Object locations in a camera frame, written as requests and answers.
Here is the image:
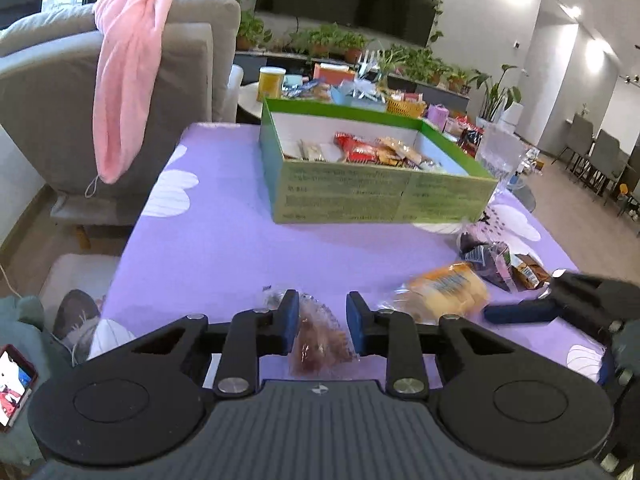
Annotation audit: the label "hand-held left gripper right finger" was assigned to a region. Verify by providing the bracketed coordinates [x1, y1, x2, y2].
[346, 291, 536, 401]

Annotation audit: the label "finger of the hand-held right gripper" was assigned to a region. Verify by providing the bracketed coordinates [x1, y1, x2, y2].
[547, 270, 586, 293]
[484, 299, 563, 325]

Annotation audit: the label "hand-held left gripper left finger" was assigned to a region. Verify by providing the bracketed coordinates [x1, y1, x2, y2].
[119, 289, 301, 400]

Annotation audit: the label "clear brown bread bag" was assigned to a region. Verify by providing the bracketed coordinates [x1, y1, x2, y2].
[260, 285, 358, 380]

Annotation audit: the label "yellow cake bag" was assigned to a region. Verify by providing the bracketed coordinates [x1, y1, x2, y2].
[380, 261, 491, 325]

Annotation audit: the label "green cardboard box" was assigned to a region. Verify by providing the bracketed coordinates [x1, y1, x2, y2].
[258, 97, 499, 225]

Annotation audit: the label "pile of snack packets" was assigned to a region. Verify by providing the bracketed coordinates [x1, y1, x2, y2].
[297, 131, 443, 172]

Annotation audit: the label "brown orange snack bag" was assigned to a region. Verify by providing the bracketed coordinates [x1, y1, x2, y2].
[511, 254, 552, 289]

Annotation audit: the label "dark purple snack bag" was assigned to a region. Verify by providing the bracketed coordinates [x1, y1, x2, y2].
[459, 241, 521, 292]

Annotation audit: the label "dark round side table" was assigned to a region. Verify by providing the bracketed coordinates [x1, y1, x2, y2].
[505, 180, 537, 213]

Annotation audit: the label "grey dining chair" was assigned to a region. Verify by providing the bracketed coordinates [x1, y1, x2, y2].
[557, 112, 596, 171]
[587, 130, 623, 196]
[615, 150, 640, 211]

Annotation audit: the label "glass pitcher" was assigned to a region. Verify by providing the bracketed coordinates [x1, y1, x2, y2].
[475, 122, 530, 191]

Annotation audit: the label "dark red snack bag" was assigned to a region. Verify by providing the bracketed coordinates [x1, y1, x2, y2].
[457, 127, 486, 158]

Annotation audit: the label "white plant stand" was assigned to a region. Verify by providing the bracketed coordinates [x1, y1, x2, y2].
[500, 101, 524, 128]

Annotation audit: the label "large leafy floor plant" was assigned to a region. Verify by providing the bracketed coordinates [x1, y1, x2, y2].
[472, 64, 523, 123]

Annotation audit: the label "grey slipper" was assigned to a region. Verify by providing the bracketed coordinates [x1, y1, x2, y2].
[52, 289, 101, 356]

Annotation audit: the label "beige footstool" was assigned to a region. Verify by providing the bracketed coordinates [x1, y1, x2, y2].
[39, 254, 122, 311]

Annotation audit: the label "yellow woven basket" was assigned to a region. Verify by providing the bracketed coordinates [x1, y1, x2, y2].
[386, 95, 428, 118]

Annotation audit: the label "white round coffee table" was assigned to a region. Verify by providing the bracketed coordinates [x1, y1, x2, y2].
[237, 82, 266, 123]

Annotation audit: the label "blue plastic basket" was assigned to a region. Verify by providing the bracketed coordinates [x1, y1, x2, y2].
[330, 80, 388, 113]

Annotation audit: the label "yellow canister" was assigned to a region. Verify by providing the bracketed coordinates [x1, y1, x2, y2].
[257, 66, 286, 102]

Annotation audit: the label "orange tissue box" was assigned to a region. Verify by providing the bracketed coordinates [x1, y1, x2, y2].
[312, 61, 357, 86]

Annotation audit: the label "green plant in vase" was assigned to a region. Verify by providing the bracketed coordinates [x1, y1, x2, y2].
[367, 47, 411, 86]

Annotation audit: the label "pink towel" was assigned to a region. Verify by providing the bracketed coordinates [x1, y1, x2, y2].
[92, 0, 175, 185]

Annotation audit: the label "person's teal clothed leg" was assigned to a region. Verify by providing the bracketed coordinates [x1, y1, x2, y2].
[0, 295, 71, 466]

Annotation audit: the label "row of potted plants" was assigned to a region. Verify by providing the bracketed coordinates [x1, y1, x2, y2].
[235, 10, 473, 93]

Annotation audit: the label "smartphone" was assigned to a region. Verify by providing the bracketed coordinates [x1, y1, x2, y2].
[0, 344, 40, 433]

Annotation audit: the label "grey armchair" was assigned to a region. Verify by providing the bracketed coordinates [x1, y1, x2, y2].
[0, 0, 242, 248]

